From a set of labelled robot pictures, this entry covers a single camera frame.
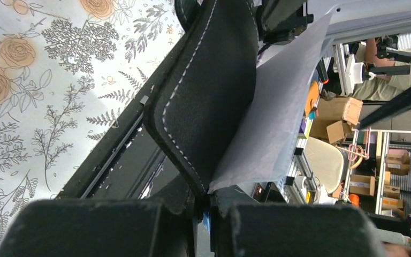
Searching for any floral tablecloth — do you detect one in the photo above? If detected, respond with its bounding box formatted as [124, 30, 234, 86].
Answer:
[0, 1, 184, 242]

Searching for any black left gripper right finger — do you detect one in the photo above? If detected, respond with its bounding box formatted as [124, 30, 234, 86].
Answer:
[210, 203, 386, 256]

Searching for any black leather card holder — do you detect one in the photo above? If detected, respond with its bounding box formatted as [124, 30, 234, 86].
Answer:
[143, 0, 334, 215]

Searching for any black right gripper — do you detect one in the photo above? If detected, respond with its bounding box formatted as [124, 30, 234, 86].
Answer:
[256, 0, 314, 44]

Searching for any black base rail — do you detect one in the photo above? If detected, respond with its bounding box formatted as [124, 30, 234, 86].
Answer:
[57, 33, 210, 200]

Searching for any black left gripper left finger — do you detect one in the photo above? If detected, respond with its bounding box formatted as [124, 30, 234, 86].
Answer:
[0, 200, 195, 256]

